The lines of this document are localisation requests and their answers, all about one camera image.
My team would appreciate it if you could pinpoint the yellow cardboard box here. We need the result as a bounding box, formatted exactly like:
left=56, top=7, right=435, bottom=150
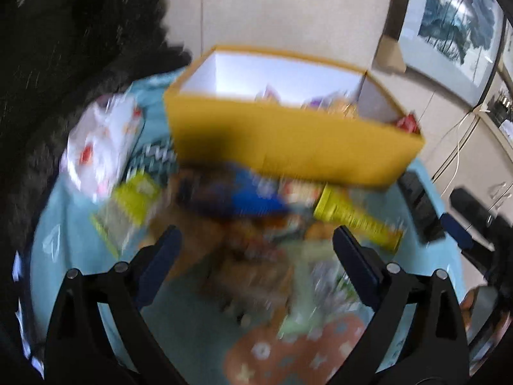
left=164, top=45, right=424, bottom=189

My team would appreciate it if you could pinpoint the framed lotus painting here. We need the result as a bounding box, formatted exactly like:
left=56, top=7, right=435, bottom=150
left=375, top=0, right=505, bottom=107

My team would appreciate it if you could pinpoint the white floral tissue pack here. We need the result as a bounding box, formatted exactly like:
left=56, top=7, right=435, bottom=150
left=60, top=93, right=144, bottom=202

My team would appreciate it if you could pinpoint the person's right hand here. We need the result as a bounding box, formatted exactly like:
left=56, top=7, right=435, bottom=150
left=460, top=285, right=512, bottom=374

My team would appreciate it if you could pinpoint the light blue table cloth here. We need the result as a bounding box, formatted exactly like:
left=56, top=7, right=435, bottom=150
left=29, top=69, right=467, bottom=384

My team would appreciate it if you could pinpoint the black smartphone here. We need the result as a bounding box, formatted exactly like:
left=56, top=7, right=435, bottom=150
left=397, top=170, right=445, bottom=244

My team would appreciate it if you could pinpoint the long yellow rice cracker pack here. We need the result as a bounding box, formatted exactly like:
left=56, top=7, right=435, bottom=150
left=313, top=185, right=404, bottom=254

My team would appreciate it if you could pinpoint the dark carved wooden chair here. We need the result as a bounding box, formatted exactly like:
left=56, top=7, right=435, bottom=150
left=1, top=0, right=191, bottom=352

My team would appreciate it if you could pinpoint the green white snack pack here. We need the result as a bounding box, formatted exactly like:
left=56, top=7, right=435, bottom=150
left=91, top=172, right=163, bottom=259

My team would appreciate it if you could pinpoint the white cable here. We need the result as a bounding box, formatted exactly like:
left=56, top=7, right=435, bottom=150
left=412, top=91, right=491, bottom=185

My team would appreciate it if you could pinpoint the blue snack wrapper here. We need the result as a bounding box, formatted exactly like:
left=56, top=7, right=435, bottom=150
left=180, top=163, right=291, bottom=219

